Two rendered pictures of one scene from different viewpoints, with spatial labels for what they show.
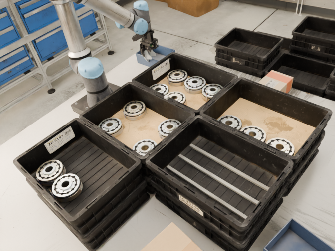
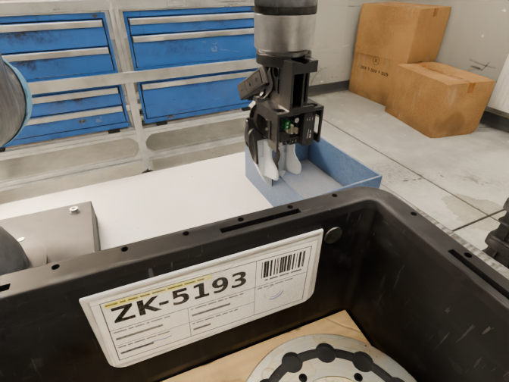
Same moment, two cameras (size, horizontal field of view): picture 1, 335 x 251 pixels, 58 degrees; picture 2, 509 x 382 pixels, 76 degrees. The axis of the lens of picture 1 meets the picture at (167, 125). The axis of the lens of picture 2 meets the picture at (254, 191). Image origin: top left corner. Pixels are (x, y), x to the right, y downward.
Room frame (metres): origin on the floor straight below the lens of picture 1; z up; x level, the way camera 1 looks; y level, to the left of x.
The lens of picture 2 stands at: (1.20, -0.07, 1.04)
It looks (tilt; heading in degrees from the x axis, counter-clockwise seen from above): 34 degrees down; 19
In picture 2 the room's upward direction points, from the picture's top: straight up
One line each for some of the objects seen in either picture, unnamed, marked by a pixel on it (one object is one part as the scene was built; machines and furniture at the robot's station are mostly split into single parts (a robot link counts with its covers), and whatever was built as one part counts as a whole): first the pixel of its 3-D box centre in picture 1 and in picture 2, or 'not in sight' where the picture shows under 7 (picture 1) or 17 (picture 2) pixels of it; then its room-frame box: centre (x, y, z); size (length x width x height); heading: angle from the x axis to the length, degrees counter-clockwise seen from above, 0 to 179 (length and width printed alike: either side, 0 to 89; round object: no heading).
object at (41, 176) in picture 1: (49, 170); not in sight; (0.78, 0.47, 0.86); 0.10 x 0.10 x 0.01
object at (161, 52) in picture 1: (155, 56); (306, 175); (1.70, 0.00, 0.74); 0.20 x 0.15 x 0.07; 45
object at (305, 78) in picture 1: (297, 89); not in sight; (1.65, -0.96, 0.31); 0.40 x 0.30 x 0.34; 44
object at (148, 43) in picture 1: (147, 39); (284, 98); (1.62, 0.03, 0.89); 0.09 x 0.08 x 0.12; 45
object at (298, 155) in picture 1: (263, 114); not in sight; (0.83, -0.37, 0.92); 0.40 x 0.30 x 0.02; 41
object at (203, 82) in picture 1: (195, 82); not in sight; (1.18, -0.16, 0.86); 0.10 x 0.10 x 0.01
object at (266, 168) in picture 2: (148, 57); (270, 167); (1.61, 0.05, 0.79); 0.06 x 0.03 x 0.09; 45
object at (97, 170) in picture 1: (80, 172); not in sight; (0.74, 0.35, 0.87); 0.40 x 0.30 x 0.11; 41
